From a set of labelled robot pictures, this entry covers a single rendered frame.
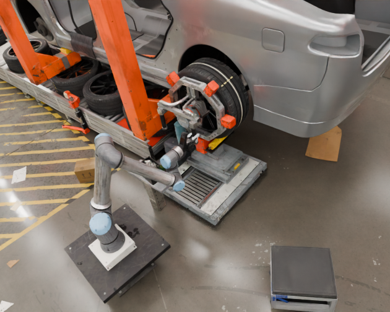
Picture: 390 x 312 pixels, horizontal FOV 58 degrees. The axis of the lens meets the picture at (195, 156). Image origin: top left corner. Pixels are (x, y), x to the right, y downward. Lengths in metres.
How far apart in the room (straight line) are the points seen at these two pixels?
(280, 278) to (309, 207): 0.96
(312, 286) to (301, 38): 1.54
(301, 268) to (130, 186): 1.87
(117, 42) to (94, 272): 1.68
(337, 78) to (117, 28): 1.54
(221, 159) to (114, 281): 1.45
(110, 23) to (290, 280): 2.12
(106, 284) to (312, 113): 1.87
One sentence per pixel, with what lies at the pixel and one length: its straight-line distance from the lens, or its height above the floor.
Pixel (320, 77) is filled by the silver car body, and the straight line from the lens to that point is 2.40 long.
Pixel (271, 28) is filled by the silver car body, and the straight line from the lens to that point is 2.40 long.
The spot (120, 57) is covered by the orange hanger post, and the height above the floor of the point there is 1.36.
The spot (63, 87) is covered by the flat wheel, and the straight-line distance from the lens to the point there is 4.66.
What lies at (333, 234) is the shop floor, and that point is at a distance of 3.11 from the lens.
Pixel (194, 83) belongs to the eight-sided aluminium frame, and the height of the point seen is 1.12.
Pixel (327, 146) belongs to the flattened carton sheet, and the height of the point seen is 0.01.
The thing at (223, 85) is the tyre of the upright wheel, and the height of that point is 1.09.
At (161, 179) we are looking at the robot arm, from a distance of 2.42.
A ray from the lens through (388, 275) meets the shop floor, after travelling 3.02.
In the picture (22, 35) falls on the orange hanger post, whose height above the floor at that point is 1.11.
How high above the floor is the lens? 2.54
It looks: 43 degrees down
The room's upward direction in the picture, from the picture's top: 11 degrees counter-clockwise
